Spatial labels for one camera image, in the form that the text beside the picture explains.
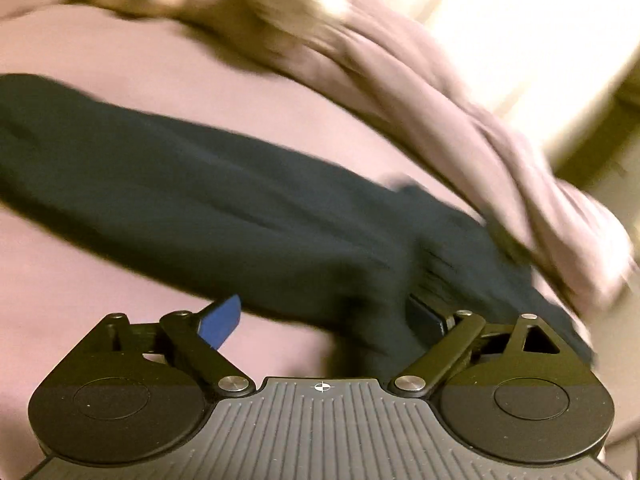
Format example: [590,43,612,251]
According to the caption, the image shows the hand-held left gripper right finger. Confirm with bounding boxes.
[390,292,569,399]

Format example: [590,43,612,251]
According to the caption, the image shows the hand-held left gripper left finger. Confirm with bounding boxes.
[93,295,256,399]

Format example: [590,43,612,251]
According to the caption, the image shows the dark navy garment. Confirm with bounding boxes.
[0,74,597,379]

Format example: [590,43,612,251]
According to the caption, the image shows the pink plush duvet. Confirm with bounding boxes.
[260,0,637,313]

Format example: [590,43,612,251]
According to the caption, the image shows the pink bed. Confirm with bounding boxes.
[0,0,640,467]

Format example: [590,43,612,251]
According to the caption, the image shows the white wardrobe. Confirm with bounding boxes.
[418,0,640,161]

